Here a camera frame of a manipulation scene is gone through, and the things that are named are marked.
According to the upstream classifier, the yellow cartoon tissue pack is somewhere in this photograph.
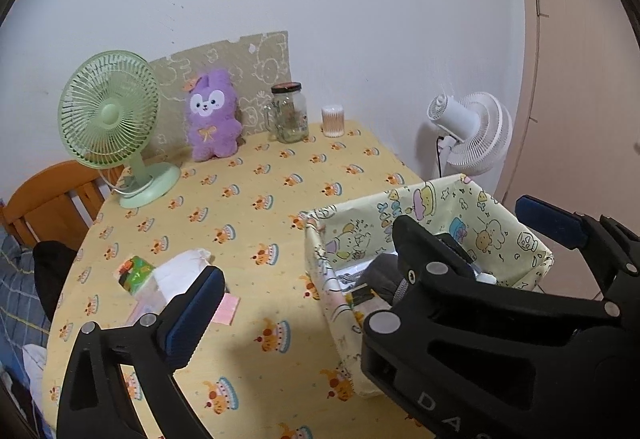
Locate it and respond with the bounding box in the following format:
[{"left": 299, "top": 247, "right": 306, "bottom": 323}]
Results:
[{"left": 345, "top": 284, "right": 388, "bottom": 326}]

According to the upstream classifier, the white drawstring cloth pouch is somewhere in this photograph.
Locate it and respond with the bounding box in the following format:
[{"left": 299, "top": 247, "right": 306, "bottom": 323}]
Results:
[{"left": 152, "top": 248, "right": 215, "bottom": 303}]

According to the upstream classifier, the pink paper packet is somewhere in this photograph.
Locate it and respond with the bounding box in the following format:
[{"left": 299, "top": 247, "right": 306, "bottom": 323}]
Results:
[{"left": 212, "top": 293, "right": 240, "bottom": 326}]

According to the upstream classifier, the grey knit hat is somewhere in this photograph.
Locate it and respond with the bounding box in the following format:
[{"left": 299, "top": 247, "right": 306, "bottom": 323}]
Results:
[{"left": 356, "top": 254, "right": 409, "bottom": 306}]

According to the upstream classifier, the clear plastic straw pack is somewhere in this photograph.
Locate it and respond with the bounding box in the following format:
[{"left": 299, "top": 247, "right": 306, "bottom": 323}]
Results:
[{"left": 125, "top": 279, "right": 168, "bottom": 325}]

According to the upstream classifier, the green tissue pack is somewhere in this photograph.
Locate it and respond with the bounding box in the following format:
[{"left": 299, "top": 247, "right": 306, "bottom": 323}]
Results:
[{"left": 115, "top": 256, "right": 154, "bottom": 295}]

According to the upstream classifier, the white cloth on bed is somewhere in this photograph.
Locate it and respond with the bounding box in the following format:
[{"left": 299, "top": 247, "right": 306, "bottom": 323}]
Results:
[{"left": 23, "top": 344, "right": 47, "bottom": 403}]

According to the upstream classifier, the yellow cartoon fabric bin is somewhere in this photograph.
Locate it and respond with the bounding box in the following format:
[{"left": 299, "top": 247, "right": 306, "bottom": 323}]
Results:
[{"left": 305, "top": 173, "right": 554, "bottom": 398}]

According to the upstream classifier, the beige door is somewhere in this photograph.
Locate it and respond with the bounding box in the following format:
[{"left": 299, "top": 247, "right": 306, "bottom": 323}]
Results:
[{"left": 494, "top": 0, "right": 640, "bottom": 299}]

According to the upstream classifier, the blue plaid bedding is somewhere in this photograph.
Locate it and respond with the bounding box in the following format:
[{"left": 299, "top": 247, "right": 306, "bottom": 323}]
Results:
[{"left": 1, "top": 229, "right": 50, "bottom": 413}]

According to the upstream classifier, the black garment on chair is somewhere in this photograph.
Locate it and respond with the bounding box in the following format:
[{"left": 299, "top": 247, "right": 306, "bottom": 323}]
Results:
[{"left": 32, "top": 241, "right": 77, "bottom": 322}]

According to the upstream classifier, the white standing fan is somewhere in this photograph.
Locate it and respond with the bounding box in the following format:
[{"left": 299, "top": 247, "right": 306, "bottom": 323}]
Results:
[{"left": 426, "top": 91, "right": 513, "bottom": 177}]

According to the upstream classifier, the yellow patterned tablecloth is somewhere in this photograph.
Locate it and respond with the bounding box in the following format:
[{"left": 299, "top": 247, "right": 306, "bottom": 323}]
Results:
[{"left": 42, "top": 124, "right": 426, "bottom": 438}]

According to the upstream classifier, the cotton swab container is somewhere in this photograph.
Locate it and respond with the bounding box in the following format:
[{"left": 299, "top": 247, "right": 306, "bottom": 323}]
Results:
[{"left": 321, "top": 104, "right": 345, "bottom": 138}]

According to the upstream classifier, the wooden chair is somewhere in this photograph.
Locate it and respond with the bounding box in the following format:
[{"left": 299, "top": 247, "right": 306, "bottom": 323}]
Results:
[{"left": 1, "top": 160, "right": 124, "bottom": 251}]

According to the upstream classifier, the glass mason jar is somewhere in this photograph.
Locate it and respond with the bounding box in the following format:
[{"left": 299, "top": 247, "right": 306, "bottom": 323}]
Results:
[{"left": 264, "top": 81, "right": 309, "bottom": 144}]

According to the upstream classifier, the purple plush toy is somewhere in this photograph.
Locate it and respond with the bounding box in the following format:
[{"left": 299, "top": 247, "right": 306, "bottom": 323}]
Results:
[{"left": 186, "top": 68, "right": 242, "bottom": 162}]

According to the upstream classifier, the green patterned backboard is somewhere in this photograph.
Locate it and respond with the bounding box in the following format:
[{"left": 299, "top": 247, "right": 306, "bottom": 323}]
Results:
[{"left": 143, "top": 30, "right": 291, "bottom": 159}]

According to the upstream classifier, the green desk fan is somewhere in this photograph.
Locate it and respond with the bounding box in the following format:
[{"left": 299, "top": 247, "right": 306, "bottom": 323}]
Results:
[{"left": 58, "top": 50, "right": 180, "bottom": 209}]

